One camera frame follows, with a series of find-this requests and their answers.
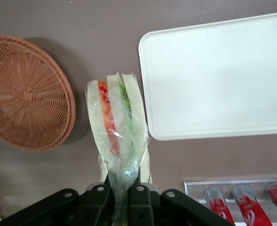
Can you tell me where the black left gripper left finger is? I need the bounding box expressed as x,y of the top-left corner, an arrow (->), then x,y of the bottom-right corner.
74,175 -> 115,226

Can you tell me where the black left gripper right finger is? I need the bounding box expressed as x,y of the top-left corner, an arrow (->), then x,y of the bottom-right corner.
127,165 -> 156,226

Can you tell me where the plastic-wrapped triangle sandwich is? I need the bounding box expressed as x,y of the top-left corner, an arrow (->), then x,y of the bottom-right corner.
85,71 -> 154,226

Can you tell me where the round brown wicker basket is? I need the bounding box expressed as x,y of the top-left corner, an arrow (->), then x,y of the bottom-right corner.
0,35 -> 77,153

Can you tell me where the beige rectangular tray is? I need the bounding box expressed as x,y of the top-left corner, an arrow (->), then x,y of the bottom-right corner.
138,10 -> 277,142

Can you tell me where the clear acrylic bottle rack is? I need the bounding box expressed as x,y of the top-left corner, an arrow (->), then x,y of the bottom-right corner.
183,177 -> 277,226

